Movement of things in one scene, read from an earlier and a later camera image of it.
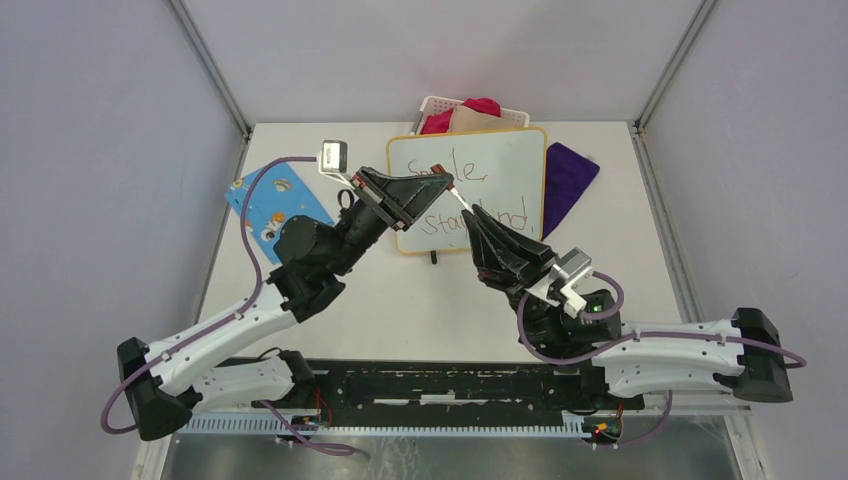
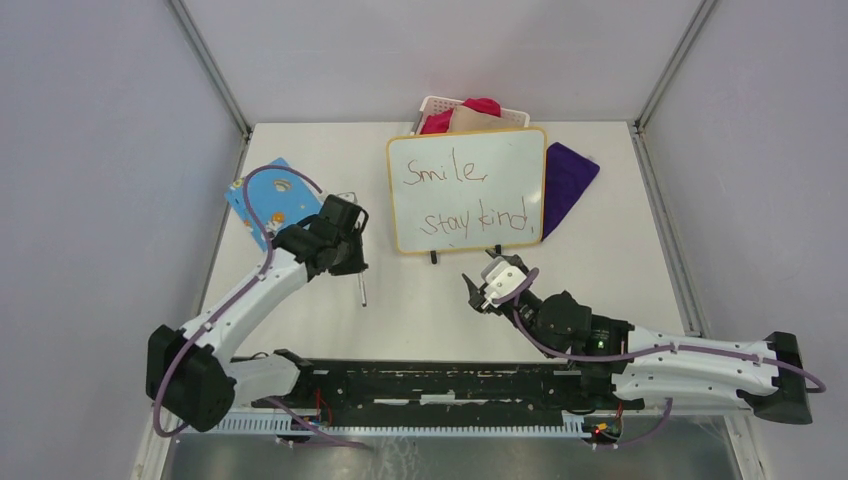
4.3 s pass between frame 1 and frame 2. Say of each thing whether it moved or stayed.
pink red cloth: stayed
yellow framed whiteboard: stayed
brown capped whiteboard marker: moved
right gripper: moved
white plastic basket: stayed
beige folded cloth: stayed
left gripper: moved
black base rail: stayed
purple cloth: stayed
